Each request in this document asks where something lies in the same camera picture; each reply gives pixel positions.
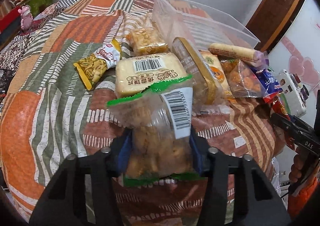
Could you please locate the cream bread slice package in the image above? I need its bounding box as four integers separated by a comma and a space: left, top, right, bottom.
115, 52, 187, 98

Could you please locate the right hand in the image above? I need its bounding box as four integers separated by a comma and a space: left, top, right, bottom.
289, 146, 319, 185

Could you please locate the patchwork quilt bedspread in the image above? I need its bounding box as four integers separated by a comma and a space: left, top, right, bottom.
1, 0, 283, 225

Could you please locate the orange sleeve forearm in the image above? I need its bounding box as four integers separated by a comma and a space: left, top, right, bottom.
287, 176, 318, 219

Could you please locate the blue snack bag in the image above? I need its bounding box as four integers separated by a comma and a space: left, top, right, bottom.
251, 67, 283, 97

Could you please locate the white stickered appliance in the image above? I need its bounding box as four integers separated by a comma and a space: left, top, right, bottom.
276, 69, 310, 118

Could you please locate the gold-rimmed clear cookie tray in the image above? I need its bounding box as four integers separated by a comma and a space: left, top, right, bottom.
171, 37, 225, 106

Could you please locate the clear plastic storage bin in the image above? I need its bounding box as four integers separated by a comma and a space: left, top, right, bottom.
152, 0, 260, 50

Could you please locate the red snack bag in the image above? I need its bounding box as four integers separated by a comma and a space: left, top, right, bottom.
263, 93, 290, 120

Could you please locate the clear fried snack bag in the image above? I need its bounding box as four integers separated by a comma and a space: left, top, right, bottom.
127, 27, 169, 56

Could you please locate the brown wooden door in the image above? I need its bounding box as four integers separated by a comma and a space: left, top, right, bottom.
246, 0, 305, 52

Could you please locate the yellow white Kaka chips bag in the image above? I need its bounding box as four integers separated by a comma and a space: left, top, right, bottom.
73, 39, 121, 90

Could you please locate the green-edged clear snack bag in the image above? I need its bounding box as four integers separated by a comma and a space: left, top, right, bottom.
107, 75, 195, 187

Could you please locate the orange cartoon bread package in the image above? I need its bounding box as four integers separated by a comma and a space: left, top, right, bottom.
200, 50, 233, 99

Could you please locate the long biscuit roll purple end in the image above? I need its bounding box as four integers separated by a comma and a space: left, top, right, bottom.
208, 43, 268, 68

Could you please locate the orange puffs clear bag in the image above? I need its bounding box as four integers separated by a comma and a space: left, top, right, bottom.
220, 59, 266, 98

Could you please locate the pink plush toy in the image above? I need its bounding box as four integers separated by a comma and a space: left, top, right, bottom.
18, 5, 33, 31

